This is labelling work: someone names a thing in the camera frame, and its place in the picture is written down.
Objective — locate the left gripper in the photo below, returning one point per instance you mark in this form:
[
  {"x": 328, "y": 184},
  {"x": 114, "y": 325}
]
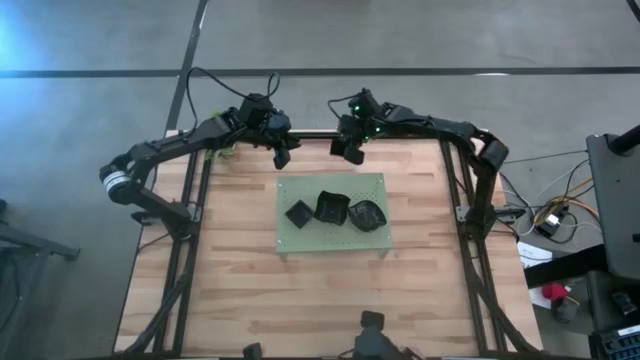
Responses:
[{"x": 262, "y": 125}]

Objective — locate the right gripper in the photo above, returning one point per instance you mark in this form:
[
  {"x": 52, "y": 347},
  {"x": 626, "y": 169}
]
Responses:
[{"x": 362, "y": 125}]

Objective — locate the black wavy square plate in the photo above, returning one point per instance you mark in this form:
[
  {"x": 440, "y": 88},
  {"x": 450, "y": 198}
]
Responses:
[{"x": 331, "y": 207}]

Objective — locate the small black square plate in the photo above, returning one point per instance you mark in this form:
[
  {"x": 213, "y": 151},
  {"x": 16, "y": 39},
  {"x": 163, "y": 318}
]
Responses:
[{"x": 300, "y": 214}]

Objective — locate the black leaf-shaped plate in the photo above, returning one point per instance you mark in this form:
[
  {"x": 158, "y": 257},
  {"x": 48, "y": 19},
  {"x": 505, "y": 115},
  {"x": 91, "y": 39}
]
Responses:
[{"x": 367, "y": 216}]

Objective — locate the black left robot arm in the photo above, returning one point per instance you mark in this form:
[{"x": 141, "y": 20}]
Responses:
[{"x": 175, "y": 142}]

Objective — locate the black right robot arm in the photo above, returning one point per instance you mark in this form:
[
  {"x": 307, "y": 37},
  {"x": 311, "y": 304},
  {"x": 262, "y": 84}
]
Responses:
[{"x": 440, "y": 127}]

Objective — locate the artificial green potted plant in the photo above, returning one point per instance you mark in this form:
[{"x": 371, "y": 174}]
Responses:
[{"x": 222, "y": 151}]

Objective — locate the green perforated metal shelf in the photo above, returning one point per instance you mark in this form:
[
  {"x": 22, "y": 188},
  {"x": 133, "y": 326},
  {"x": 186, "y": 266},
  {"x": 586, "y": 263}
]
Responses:
[{"x": 310, "y": 240}]

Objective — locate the white paper sheet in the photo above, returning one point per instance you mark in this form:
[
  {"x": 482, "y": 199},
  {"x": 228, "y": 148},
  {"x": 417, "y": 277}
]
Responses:
[
  {"x": 537, "y": 299},
  {"x": 532, "y": 255}
]

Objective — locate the small grey power adapter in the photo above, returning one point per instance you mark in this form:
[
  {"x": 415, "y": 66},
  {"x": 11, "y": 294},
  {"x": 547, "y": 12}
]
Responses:
[{"x": 551, "y": 222}]

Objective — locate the black desk beam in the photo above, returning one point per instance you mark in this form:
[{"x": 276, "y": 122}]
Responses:
[{"x": 565, "y": 267}]

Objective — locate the red round object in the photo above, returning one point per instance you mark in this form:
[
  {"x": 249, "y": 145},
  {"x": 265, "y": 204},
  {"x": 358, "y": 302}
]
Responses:
[{"x": 555, "y": 291}]

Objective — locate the dark grey pouch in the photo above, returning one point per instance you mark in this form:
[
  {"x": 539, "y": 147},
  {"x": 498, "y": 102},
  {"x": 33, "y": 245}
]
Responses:
[{"x": 566, "y": 311}]

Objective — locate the dark grey metal cabinet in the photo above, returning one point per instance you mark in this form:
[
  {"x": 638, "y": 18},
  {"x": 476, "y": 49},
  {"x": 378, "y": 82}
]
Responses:
[{"x": 620, "y": 210}]

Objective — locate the black round pole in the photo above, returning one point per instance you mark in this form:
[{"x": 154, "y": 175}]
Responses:
[{"x": 627, "y": 141}]

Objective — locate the dark grey box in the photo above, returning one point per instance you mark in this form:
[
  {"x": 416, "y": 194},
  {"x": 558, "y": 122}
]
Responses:
[{"x": 600, "y": 300}]

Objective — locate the black handheld device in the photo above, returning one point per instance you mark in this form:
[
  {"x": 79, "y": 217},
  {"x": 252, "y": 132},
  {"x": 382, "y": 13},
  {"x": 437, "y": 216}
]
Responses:
[{"x": 625, "y": 303}]

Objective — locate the black parts organiser box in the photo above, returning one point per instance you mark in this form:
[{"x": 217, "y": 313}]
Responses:
[{"x": 620, "y": 347}]

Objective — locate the black aluminium table frame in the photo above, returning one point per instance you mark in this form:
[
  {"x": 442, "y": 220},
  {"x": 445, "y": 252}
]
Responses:
[{"x": 315, "y": 135}]

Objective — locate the silver metal mounting bracket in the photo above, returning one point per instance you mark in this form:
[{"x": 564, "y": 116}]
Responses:
[{"x": 463, "y": 214}]

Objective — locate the black desk frame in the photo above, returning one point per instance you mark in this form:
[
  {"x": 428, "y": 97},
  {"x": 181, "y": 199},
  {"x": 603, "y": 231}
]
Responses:
[{"x": 35, "y": 243}]

